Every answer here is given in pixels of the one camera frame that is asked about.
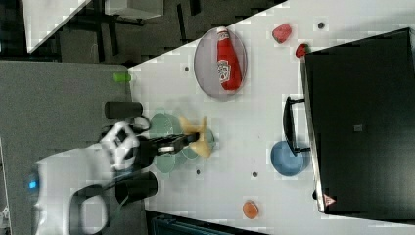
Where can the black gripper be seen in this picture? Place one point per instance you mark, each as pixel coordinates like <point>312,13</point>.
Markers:
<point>148,149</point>

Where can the peeled yellow banana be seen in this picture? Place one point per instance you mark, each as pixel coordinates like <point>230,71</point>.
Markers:
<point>200,146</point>

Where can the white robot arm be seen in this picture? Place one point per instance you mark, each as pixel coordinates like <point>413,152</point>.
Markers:
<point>71,191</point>

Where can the green mug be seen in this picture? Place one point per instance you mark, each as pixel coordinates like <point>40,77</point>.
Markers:
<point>209,139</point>

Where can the green perforated colander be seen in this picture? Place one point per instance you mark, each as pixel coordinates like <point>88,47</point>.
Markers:
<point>164,124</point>

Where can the black cylinder cup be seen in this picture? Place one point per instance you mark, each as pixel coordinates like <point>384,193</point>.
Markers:
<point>136,188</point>

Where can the grey round plate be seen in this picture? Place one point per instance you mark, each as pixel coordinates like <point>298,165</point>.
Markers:
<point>205,65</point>

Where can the red ketchup bottle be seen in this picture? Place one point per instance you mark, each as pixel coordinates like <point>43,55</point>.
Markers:
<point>228,67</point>

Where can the green marker cap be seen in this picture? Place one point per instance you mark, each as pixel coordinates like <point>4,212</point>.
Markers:
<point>121,77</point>

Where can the orange fruit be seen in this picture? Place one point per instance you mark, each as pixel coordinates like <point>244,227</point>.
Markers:
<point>250,210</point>

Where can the blue bowl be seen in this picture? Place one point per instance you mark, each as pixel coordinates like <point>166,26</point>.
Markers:
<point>286,162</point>

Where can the red green strawberry toy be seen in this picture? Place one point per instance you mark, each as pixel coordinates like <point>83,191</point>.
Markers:
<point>282,32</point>

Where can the small red tomato toy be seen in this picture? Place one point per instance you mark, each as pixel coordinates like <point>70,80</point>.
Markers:
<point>302,50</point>

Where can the black toaster oven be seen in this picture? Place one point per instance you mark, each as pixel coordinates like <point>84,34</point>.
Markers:
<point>359,109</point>

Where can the black cylinder post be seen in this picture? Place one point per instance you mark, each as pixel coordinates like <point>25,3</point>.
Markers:
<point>115,110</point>

